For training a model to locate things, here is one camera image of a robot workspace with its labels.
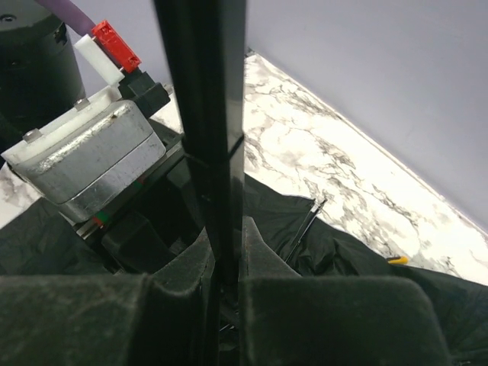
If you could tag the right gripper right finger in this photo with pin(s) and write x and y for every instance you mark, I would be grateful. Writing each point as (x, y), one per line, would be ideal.
(287, 319)

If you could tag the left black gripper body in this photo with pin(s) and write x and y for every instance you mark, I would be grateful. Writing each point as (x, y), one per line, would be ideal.
(156, 218)

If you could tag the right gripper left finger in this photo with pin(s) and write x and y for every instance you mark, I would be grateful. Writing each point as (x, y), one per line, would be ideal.
(128, 319)

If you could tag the lavender umbrella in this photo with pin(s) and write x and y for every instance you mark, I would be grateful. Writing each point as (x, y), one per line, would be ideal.
(205, 46)

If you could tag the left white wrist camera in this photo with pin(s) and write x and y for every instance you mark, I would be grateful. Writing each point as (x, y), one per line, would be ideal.
(84, 158)

